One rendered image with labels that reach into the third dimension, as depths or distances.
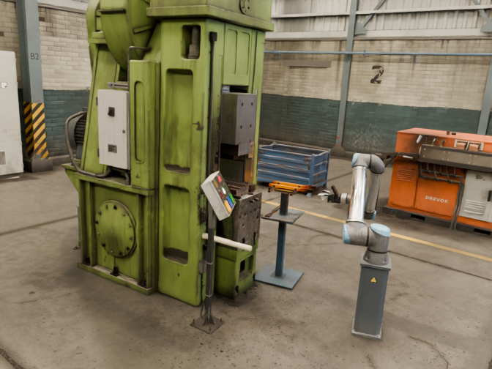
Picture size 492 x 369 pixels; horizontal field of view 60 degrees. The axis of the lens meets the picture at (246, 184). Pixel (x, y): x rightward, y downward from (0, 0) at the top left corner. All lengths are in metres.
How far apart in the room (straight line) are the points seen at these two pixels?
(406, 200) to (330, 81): 5.57
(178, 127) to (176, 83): 0.35
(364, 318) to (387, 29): 8.69
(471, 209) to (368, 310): 3.40
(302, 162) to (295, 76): 5.18
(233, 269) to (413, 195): 3.68
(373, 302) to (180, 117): 2.06
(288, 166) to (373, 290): 4.32
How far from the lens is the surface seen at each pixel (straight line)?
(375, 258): 3.35
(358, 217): 3.35
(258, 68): 3.94
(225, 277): 3.84
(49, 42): 9.16
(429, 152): 6.43
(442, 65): 10.71
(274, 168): 7.56
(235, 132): 3.42
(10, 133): 8.16
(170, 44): 3.49
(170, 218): 3.71
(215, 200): 2.95
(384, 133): 11.06
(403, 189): 6.76
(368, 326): 3.58
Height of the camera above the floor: 1.89
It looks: 14 degrees down
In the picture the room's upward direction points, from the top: 3 degrees clockwise
